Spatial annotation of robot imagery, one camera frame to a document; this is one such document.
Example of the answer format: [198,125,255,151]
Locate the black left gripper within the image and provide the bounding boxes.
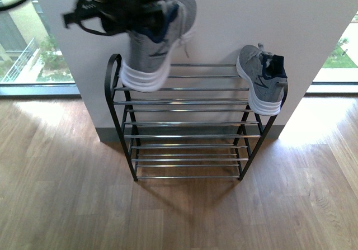
[63,0,164,36]

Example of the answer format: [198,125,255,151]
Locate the grey sneaker white sole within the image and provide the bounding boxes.
[236,43,288,116]

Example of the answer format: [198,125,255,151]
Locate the black metal shoe rack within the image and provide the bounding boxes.
[104,54,276,181]

